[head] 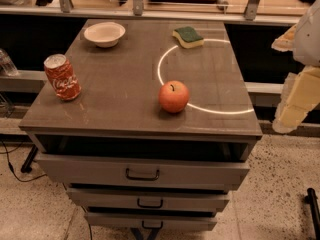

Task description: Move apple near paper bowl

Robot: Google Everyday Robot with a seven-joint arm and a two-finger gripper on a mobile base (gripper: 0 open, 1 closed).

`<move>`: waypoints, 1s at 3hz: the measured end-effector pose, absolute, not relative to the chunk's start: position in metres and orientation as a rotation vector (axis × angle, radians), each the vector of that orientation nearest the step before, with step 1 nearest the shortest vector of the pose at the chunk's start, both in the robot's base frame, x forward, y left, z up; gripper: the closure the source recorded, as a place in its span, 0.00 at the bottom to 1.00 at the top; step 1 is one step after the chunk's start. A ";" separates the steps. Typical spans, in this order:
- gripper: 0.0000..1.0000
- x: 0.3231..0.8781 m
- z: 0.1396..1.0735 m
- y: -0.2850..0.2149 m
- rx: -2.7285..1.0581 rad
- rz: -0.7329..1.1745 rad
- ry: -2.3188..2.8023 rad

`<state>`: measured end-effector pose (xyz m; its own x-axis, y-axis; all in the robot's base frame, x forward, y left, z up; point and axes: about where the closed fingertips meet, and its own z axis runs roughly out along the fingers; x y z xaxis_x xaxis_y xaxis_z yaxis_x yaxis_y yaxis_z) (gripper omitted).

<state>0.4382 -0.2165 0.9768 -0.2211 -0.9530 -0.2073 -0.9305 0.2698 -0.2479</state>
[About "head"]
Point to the red apple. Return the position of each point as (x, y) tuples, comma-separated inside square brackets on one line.
[(173, 96)]

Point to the green yellow sponge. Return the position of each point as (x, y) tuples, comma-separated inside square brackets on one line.
[(188, 37)]

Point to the clear plastic bottle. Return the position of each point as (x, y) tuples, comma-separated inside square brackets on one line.
[(6, 64)]

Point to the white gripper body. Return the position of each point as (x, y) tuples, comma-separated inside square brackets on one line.
[(309, 39)]

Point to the bottom drawer with handle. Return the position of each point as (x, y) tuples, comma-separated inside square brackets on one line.
[(151, 221)]

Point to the black stand leg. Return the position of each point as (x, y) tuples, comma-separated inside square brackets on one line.
[(26, 167)]

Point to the drawer with handle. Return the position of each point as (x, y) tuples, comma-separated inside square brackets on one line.
[(148, 200), (151, 221), (149, 173)]

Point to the top drawer with handle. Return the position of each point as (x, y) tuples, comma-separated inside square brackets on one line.
[(149, 173)]

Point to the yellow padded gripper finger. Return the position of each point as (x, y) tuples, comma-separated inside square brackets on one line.
[(300, 95), (284, 43)]

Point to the red coca-cola can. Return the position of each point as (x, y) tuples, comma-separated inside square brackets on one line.
[(61, 76)]

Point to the grey drawer cabinet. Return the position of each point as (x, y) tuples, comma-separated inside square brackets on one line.
[(118, 114)]

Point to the middle drawer with handle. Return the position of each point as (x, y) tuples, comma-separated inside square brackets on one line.
[(148, 200)]

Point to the white paper bowl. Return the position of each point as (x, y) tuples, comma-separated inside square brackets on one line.
[(104, 35)]

